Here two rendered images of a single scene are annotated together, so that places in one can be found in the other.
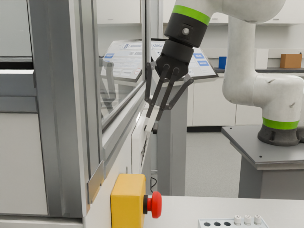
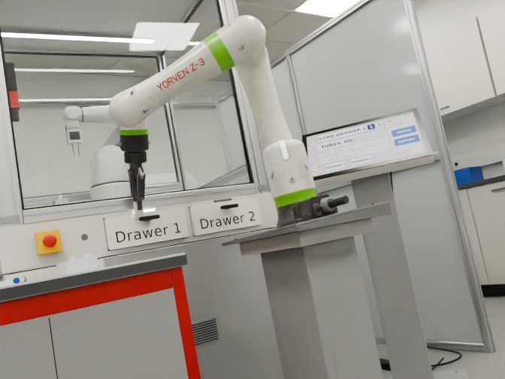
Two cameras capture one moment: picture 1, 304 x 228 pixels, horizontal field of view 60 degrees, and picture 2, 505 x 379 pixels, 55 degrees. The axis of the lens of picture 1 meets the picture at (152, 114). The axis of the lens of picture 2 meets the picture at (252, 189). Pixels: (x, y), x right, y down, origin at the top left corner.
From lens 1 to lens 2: 1.65 m
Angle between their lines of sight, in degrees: 59
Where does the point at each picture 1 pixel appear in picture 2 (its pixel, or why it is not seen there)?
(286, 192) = (286, 287)
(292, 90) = (267, 159)
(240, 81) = not seen: hidden behind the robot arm
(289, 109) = (272, 182)
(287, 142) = (280, 222)
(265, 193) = (270, 290)
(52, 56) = not seen: outside the picture
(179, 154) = (395, 289)
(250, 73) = not seen: hidden behind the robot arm
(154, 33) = (424, 110)
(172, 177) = (386, 325)
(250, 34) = (259, 110)
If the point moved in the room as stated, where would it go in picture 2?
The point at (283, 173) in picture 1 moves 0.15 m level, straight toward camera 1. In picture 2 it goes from (277, 262) to (225, 271)
